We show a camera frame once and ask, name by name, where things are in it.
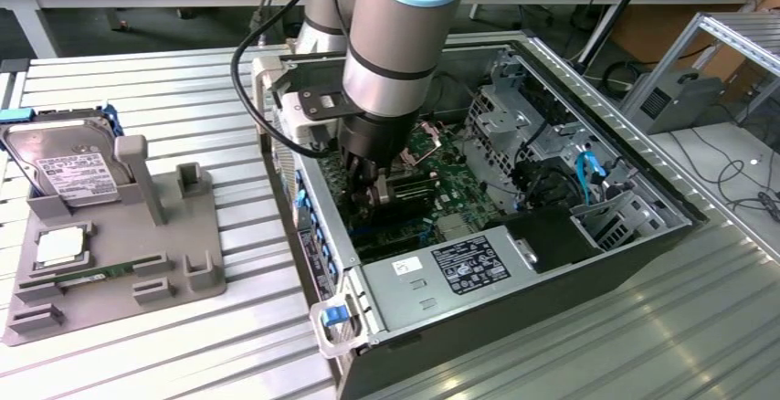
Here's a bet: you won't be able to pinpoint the black expansion slot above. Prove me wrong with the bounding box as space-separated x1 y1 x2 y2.
354 234 424 258

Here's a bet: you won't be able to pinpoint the black plastic shroud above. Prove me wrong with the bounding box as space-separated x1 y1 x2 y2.
486 207 603 276

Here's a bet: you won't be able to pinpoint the blue disk caddy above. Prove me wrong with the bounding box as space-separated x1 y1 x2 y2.
0 102 127 145

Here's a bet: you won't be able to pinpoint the black tripod pole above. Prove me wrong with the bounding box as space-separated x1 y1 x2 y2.
576 0 661 66

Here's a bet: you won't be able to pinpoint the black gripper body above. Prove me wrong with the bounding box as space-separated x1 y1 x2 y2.
338 111 422 168

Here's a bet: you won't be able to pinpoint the silver hard disk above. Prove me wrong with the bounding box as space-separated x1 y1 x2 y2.
0 114 132 209

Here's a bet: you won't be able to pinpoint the green RAM stick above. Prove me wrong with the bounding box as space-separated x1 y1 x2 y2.
18 260 158 289

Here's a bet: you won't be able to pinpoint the grey power supply unit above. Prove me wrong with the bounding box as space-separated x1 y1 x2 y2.
358 226 541 332

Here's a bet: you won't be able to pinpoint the open black PC case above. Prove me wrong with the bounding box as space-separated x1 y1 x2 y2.
250 29 712 400

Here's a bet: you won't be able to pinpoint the silver CPU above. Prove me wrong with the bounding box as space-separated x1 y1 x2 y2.
34 228 87 267

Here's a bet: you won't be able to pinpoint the green motherboard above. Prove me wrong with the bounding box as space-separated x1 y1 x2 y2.
314 119 508 264

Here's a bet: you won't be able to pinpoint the silver perforated drive cage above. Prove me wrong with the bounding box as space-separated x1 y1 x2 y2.
466 47 611 182

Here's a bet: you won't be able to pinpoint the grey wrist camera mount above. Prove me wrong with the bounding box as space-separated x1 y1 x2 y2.
281 89 362 151

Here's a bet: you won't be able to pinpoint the silver chipset heatsink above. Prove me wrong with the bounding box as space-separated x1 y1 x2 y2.
436 215 468 239

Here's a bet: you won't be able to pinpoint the thin cable with plug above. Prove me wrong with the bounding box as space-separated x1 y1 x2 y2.
249 0 282 47

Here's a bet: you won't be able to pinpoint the grey computer tower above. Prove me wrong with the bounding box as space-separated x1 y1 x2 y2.
621 70 743 135

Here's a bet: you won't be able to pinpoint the tangled black cables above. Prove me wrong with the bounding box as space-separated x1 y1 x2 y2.
667 126 780 224

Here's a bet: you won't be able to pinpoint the grey metal box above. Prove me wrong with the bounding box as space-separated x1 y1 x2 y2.
620 10 780 145

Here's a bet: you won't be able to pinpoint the blue wire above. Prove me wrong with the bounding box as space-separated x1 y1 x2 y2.
572 151 608 207

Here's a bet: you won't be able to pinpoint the thick black camera cable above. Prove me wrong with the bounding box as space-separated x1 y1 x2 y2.
230 0 342 160

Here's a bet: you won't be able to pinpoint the grey parts rack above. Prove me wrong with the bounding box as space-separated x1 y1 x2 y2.
0 134 229 349

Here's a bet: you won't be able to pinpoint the grey disk bay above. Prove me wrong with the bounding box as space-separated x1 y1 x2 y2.
569 184 693 255

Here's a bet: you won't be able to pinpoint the black wire bundle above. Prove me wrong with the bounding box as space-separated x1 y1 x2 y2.
509 160 580 213

